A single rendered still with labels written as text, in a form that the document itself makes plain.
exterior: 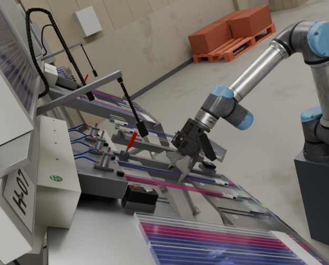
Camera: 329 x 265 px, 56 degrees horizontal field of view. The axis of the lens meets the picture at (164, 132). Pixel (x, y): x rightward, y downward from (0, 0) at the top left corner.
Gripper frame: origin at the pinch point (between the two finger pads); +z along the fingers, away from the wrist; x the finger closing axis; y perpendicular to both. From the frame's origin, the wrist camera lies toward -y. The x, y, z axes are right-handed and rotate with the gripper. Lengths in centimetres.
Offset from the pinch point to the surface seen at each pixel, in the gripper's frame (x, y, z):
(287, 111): -140, -158, -78
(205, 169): -8.1, -15.9, -5.7
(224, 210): 21.9, -8.1, -1.2
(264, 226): 28.4, -18.8, -3.9
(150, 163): -8.2, 7.0, 2.7
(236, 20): -394, -186, -209
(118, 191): 27.8, 29.0, 4.8
